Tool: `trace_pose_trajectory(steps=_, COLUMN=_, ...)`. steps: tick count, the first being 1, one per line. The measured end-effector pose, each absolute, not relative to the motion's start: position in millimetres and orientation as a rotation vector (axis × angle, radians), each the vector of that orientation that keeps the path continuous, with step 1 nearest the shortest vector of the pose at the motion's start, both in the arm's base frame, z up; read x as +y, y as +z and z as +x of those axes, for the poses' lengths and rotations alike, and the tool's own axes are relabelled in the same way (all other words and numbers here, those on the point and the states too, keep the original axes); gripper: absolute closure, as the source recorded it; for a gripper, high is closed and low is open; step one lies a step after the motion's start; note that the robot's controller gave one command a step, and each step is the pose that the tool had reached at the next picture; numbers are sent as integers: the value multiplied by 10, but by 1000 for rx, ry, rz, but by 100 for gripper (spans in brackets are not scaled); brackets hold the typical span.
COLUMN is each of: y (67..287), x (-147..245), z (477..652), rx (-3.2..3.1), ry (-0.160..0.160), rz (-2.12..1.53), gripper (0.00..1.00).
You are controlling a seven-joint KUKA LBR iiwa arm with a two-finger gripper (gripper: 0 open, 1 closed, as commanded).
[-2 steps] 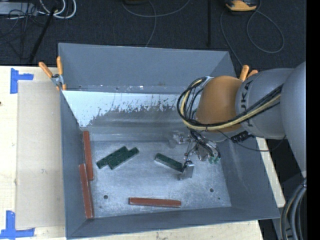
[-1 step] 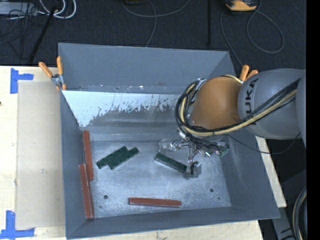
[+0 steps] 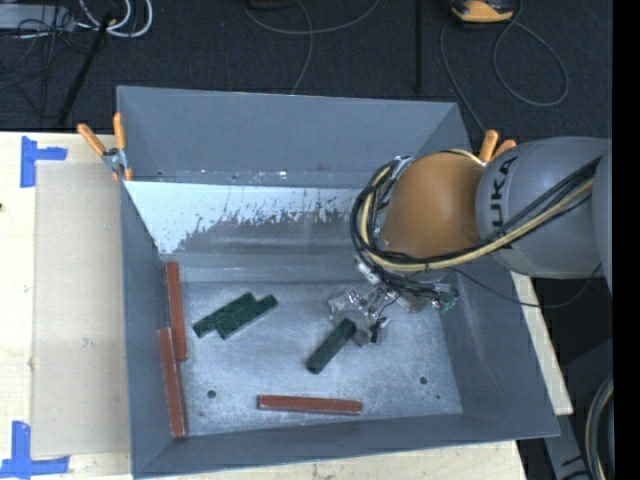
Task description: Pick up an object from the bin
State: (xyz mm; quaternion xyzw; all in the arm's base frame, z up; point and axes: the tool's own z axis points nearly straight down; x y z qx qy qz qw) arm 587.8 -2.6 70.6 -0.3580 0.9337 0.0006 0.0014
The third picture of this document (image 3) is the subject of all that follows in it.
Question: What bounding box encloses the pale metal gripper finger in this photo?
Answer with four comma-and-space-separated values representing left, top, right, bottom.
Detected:
327, 290, 359, 326
354, 316, 392, 347

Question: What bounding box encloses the dark green block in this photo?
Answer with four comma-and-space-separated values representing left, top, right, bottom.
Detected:
192, 291, 257, 339
215, 294, 280, 341
305, 317, 358, 375

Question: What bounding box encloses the red-brown flat block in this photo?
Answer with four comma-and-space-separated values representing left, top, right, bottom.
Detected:
164, 261, 189, 362
156, 326, 191, 439
256, 394, 364, 416

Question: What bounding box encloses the grey metal bin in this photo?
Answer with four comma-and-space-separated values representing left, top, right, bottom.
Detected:
115, 85, 562, 479

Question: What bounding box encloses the pale wood flat board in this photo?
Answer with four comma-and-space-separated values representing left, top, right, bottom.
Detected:
29, 160, 132, 462

